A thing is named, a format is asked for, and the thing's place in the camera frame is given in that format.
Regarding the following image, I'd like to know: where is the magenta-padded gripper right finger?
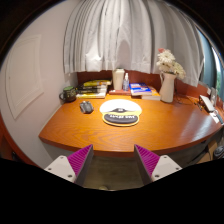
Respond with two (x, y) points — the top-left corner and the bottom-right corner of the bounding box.
(133, 144), (183, 185)

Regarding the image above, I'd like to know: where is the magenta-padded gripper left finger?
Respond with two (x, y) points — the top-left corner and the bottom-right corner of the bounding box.
(44, 143), (95, 187)

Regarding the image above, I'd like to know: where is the grey black computer mouse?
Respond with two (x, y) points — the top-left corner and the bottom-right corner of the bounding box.
(79, 100), (95, 115)

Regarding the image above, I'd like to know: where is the white yellow black mouse pad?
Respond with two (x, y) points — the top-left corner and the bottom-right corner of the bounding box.
(99, 98), (143, 128)

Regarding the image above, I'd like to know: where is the black round stool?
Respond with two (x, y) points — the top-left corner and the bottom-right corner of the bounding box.
(213, 145), (224, 160)

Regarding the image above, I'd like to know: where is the orange book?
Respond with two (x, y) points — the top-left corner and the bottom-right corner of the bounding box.
(141, 85), (162, 101)

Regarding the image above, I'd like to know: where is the dark mug with green inside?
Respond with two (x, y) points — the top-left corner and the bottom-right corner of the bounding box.
(58, 86), (78, 103)

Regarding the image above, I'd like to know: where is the white and yellow book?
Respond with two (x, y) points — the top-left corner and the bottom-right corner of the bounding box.
(76, 91), (108, 100)

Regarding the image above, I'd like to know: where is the white flat device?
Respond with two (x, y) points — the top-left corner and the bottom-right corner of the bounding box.
(198, 94), (216, 113)

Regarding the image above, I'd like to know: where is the cream ceramic vase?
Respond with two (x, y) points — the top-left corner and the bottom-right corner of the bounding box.
(158, 71), (177, 104)

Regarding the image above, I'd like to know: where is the blue book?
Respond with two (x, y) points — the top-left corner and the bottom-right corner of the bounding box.
(129, 82), (153, 97)

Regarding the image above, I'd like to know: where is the dark red book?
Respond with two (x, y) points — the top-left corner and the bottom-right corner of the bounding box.
(108, 88), (133, 97)

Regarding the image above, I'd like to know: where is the yellow and black book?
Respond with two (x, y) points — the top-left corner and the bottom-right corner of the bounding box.
(82, 79), (113, 88)

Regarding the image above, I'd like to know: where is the clear spray bottle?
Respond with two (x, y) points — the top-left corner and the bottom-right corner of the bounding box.
(122, 72), (131, 92)

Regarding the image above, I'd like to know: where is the beige tumbler with lid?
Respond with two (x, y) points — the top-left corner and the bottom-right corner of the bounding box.
(111, 67), (126, 91)

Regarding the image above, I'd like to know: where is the white flower bouquet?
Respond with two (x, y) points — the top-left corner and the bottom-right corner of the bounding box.
(156, 48), (187, 80)

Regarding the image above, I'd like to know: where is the window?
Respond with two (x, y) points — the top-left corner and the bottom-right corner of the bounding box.
(199, 31), (224, 101)

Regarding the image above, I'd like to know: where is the white curtain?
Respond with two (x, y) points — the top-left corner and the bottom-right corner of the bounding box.
(63, 0), (205, 88)

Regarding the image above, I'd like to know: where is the white framed wall panel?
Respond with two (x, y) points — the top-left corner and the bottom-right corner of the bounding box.
(4, 34), (44, 120)

